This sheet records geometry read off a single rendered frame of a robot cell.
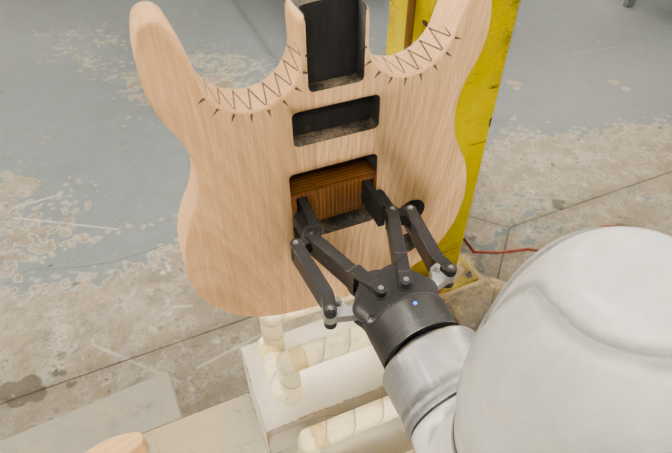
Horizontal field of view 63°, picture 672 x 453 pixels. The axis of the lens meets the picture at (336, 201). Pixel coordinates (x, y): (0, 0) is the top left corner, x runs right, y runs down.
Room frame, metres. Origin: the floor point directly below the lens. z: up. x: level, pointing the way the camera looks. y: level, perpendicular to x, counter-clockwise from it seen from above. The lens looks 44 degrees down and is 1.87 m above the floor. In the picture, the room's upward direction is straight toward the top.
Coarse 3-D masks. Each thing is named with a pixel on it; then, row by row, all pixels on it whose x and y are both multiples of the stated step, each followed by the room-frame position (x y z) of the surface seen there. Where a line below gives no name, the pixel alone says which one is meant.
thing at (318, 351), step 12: (336, 336) 0.42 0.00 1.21; (348, 336) 0.42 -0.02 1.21; (360, 336) 0.42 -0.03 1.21; (300, 348) 0.40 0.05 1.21; (312, 348) 0.40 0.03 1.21; (324, 348) 0.40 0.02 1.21; (336, 348) 0.40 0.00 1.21; (348, 348) 0.40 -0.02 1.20; (360, 348) 0.41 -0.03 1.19; (276, 360) 0.39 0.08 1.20; (288, 360) 0.38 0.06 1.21; (300, 360) 0.38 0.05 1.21; (312, 360) 0.39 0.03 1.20; (324, 360) 0.39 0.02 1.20; (288, 372) 0.37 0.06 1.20
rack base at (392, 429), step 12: (396, 420) 0.38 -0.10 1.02; (360, 432) 0.37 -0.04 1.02; (372, 432) 0.37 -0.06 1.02; (384, 432) 0.37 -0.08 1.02; (396, 432) 0.37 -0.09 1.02; (336, 444) 0.35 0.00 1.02; (348, 444) 0.35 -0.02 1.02; (360, 444) 0.35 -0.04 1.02; (372, 444) 0.35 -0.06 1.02; (384, 444) 0.35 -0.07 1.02; (396, 444) 0.35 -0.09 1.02; (408, 444) 0.35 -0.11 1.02
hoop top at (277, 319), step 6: (348, 300) 0.49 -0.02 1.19; (318, 306) 0.48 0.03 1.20; (294, 312) 0.46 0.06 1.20; (300, 312) 0.46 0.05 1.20; (306, 312) 0.47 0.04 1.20; (312, 312) 0.47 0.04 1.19; (264, 318) 0.45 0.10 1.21; (270, 318) 0.45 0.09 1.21; (276, 318) 0.45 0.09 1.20; (282, 318) 0.45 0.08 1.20; (288, 318) 0.46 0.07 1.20; (294, 318) 0.46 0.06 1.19; (270, 324) 0.45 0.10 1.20; (276, 324) 0.45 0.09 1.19
